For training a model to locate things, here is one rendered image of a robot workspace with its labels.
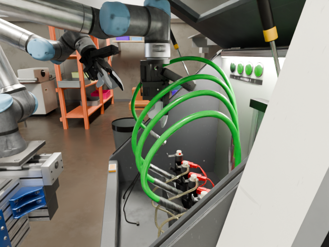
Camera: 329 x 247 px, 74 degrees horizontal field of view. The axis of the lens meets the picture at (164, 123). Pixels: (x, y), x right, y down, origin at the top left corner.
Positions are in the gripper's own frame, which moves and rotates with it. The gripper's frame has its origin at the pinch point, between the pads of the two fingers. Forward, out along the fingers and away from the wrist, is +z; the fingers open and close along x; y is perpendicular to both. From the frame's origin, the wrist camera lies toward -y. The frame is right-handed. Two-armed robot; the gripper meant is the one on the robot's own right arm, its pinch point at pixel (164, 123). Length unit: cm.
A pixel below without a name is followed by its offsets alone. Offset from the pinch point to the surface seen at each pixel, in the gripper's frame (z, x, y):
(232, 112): -7.2, 16.8, -14.3
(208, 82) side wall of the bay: -8.8, -30.9, -27.0
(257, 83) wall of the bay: -12.0, -1.9, -32.9
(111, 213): 26.6, 6.8, 18.4
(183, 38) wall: -64, -606, -176
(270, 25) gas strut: -25.7, 32.9, -10.5
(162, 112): -8.1, 16.8, 3.8
